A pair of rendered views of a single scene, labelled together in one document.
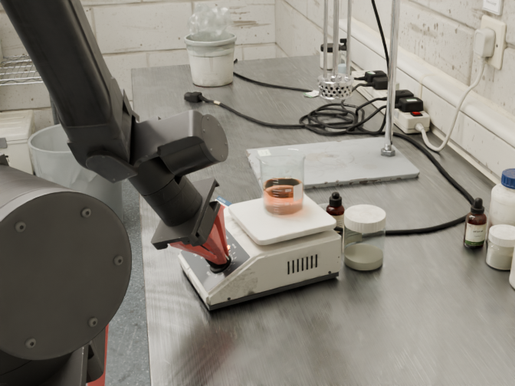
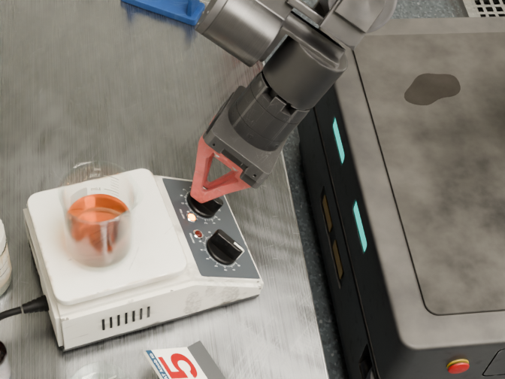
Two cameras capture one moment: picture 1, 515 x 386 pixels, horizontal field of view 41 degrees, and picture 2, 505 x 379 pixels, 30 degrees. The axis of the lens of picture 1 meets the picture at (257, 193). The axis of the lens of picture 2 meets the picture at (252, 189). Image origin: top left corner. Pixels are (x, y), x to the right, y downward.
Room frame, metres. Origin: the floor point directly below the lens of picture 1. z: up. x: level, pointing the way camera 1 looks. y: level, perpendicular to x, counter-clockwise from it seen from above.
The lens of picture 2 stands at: (1.33, 0.04, 1.55)
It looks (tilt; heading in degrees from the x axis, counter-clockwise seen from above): 53 degrees down; 173
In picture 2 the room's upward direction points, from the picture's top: 10 degrees clockwise
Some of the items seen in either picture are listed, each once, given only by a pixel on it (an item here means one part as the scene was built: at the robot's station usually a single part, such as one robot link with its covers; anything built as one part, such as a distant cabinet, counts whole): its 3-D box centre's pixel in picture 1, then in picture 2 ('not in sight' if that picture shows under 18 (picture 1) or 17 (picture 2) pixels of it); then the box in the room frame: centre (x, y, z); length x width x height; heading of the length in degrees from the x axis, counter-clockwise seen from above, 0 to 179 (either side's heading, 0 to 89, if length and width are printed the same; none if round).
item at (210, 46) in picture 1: (210, 43); not in sight; (1.86, 0.11, 0.86); 0.14 x 0.14 x 0.21
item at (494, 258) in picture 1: (503, 247); not in sight; (0.85, -0.35, 0.78); 0.05 x 0.05 x 0.05
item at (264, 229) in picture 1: (280, 216); (106, 233); (0.86, -0.03, 0.83); 0.12 x 0.12 x 0.01; 23
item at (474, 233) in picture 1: (476, 221); not in sight; (0.91, -0.33, 0.79); 0.03 x 0.03 x 0.08
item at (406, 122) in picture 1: (386, 97); not in sight; (1.59, -0.32, 0.77); 0.40 x 0.06 x 0.04; 10
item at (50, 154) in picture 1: (83, 187); not in sight; (2.36, 0.65, 0.22); 0.33 x 0.33 x 0.41
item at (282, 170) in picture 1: (280, 184); (101, 219); (0.88, -0.03, 0.88); 0.07 x 0.06 x 0.08; 84
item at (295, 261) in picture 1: (264, 247); (134, 252); (0.85, -0.01, 0.79); 0.22 x 0.13 x 0.08; 113
